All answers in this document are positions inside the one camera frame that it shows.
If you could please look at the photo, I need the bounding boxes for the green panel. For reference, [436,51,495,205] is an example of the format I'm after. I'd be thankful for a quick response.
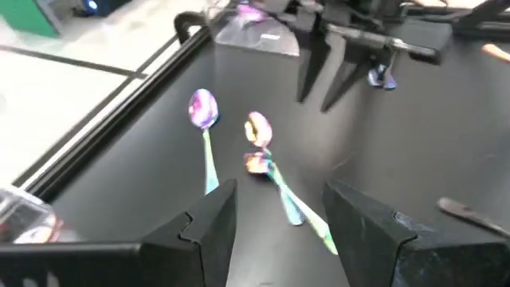
[0,0,61,40]

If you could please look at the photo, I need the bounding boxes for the black table clamp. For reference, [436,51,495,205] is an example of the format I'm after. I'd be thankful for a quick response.
[173,10,209,45]

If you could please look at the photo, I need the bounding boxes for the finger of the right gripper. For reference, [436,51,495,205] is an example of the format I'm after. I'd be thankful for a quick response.
[320,39,374,113]
[296,15,332,104]

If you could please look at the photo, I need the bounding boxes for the clear plastic bin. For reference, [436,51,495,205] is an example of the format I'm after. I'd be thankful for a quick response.
[214,0,300,57]
[0,185,63,245]

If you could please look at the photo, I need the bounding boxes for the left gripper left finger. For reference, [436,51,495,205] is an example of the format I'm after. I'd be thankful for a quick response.
[0,179,239,287]

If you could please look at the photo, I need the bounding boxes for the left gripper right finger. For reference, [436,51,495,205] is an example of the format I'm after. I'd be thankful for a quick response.
[321,181,510,287]

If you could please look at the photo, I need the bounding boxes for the black box blue lights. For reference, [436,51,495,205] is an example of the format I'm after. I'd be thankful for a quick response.
[73,0,135,18]

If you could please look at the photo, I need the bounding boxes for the iridescent rainbow spoon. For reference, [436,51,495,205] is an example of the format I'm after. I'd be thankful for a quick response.
[235,2,269,25]
[187,88,221,196]
[242,151,339,256]
[366,63,398,91]
[243,111,307,226]

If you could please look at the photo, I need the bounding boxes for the black rig frame strut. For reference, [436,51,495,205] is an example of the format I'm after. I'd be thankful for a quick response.
[452,0,510,39]

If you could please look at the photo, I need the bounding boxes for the black fork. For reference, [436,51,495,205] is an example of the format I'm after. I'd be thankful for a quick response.
[437,196,510,239]

